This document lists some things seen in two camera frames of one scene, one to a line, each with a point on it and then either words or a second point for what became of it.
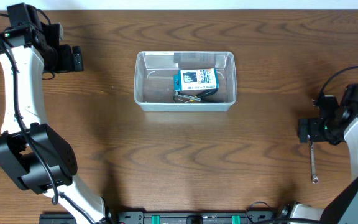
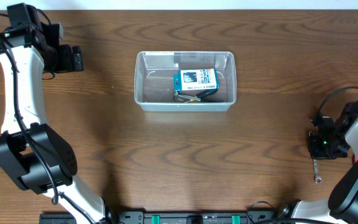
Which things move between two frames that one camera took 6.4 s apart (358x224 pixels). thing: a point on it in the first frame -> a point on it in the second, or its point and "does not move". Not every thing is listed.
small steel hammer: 177,95 does not move
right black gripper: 304,130 -> 316,147
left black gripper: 76,58 does not move
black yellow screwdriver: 199,97 does not move
